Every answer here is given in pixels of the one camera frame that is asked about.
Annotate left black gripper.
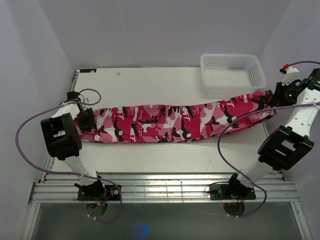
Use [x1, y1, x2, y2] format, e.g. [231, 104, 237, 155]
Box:
[74, 108, 97, 133]

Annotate pink camouflage trousers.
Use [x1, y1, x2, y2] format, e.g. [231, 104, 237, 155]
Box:
[80, 90, 276, 144]

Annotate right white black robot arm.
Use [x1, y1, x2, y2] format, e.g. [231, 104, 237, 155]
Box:
[225, 66, 320, 199]

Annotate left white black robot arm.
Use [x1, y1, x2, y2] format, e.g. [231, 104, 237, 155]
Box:
[40, 91, 106, 200]

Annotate small label sticker on table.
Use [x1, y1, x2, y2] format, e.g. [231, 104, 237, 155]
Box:
[79, 68, 97, 73]

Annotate white plastic mesh basket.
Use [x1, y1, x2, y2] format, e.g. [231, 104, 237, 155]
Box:
[200, 54, 267, 95]

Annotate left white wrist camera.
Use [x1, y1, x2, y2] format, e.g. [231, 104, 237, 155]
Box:
[82, 97, 91, 105]

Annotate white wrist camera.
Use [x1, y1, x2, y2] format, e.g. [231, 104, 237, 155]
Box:
[82, 97, 91, 105]
[279, 63, 300, 86]

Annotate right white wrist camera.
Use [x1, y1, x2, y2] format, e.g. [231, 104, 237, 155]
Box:
[279, 63, 300, 86]

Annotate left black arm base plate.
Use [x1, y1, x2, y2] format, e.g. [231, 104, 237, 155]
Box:
[76, 184, 120, 202]

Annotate aluminium frame rail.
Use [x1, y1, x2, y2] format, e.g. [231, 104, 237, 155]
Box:
[29, 172, 300, 204]

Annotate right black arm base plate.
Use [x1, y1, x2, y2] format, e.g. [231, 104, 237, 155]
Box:
[208, 182, 256, 201]

